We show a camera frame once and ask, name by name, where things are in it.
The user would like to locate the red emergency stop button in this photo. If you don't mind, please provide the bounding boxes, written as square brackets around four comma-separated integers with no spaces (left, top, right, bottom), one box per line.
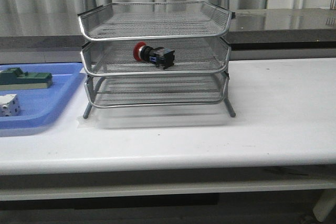
[133,41,175,70]

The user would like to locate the silver mesh tray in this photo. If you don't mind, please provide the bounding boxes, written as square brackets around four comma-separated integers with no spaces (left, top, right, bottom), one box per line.
[85,72,229,109]
[78,1,232,41]
[80,37,231,77]

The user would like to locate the silver mesh bottom tray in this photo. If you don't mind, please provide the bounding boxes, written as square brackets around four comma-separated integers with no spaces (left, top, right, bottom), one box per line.
[85,72,229,109]

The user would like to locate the silver mesh top tray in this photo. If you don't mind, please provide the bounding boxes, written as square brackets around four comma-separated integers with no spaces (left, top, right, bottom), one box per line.
[78,1,232,41]

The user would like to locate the blue plastic tray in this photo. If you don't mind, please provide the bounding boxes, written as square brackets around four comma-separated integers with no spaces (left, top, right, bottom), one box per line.
[1,62,86,131]

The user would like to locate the green electrical module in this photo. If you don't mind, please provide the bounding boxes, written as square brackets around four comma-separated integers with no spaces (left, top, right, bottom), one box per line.
[1,67,53,90]

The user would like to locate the white metal block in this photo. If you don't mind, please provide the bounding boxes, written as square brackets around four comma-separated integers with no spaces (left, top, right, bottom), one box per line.
[1,94,21,117]

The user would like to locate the steel back counter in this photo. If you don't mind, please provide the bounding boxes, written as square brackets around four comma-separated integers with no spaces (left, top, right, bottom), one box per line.
[1,8,335,50]

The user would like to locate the white table leg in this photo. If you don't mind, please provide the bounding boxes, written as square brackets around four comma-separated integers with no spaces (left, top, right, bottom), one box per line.
[312,189,335,222]

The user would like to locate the grey metal rack frame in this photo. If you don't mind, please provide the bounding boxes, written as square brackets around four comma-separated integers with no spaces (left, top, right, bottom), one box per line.
[82,0,236,118]

